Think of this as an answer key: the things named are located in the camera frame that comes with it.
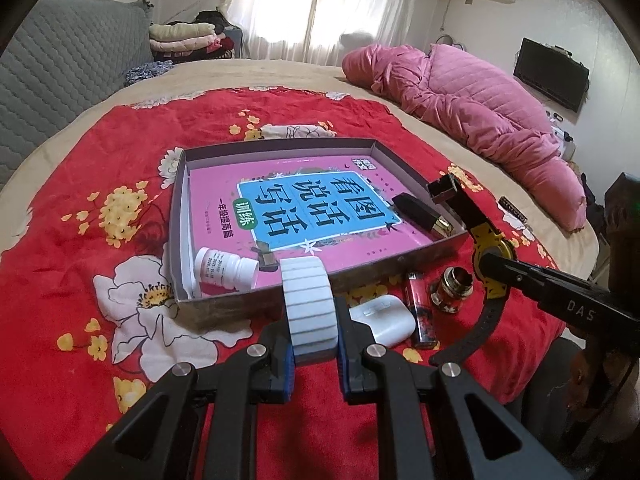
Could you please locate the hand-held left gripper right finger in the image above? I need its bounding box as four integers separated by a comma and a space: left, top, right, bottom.
332, 296, 576, 480

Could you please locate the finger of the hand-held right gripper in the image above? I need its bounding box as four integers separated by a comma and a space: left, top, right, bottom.
481, 252, 556, 306

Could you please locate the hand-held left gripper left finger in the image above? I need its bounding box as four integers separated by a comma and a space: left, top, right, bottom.
65, 317, 296, 480

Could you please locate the yellow and black wristwatch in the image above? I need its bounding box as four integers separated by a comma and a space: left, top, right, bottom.
426, 172, 518, 367

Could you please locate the white earbuds case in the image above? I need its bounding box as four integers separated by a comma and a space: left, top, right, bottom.
347, 294, 418, 347

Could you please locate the brass pipe fitting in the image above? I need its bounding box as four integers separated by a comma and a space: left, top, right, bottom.
430, 267, 475, 313

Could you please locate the large white ribbed cap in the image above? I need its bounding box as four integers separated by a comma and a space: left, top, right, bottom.
279, 256, 338, 366

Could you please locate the red lighter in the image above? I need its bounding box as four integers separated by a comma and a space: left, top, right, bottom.
405, 271, 438, 350

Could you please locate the black and gold lipstick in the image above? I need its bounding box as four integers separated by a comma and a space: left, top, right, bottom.
391, 194, 455, 240

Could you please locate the white pill bottle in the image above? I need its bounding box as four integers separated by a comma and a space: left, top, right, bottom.
194, 247, 261, 291

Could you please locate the shallow grey cardboard box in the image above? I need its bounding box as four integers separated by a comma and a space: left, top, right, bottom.
167, 137, 471, 333

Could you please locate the pink quilted duvet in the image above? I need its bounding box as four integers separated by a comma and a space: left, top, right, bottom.
342, 42, 588, 233

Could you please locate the pink and blue book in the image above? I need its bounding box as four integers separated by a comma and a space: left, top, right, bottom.
187, 152, 463, 291

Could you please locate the black television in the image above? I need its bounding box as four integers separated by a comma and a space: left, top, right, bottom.
514, 37, 591, 113

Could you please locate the red floral blanket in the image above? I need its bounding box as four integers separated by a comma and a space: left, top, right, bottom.
0, 87, 568, 480

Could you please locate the beige bed sheet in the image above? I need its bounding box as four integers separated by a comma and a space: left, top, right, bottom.
0, 57, 601, 311

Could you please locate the blue patterned cloth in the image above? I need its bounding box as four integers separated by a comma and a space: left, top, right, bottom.
125, 60, 173, 86

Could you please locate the white window curtain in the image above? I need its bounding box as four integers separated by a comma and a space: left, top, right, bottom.
225, 0, 436, 68

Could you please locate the stack of folded clothes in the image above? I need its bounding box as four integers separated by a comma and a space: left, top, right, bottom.
150, 10, 246, 63

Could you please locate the grey quilted headboard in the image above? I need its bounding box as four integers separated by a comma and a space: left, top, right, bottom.
0, 0, 153, 186

